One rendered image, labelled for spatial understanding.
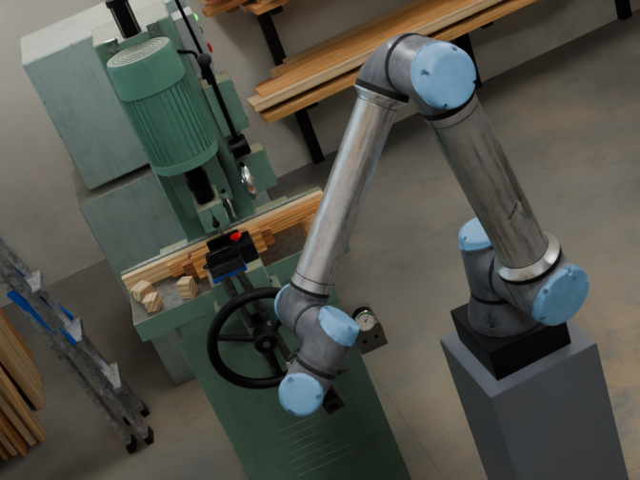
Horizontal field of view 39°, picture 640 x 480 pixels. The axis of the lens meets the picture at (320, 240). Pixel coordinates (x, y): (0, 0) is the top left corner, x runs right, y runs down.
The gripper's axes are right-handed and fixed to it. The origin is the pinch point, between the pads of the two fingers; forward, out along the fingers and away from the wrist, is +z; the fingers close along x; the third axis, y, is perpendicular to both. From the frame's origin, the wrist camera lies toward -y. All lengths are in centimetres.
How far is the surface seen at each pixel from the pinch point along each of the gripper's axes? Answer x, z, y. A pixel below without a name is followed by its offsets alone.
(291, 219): -5.9, 35.0, 34.3
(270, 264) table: 2.7, 20.6, 26.6
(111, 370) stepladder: 94, 114, 19
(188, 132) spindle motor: 3, 10, 66
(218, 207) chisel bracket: 8, 22, 47
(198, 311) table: 25.2, 18.0, 25.1
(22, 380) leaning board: 143, 146, 32
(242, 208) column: 7, 49, 44
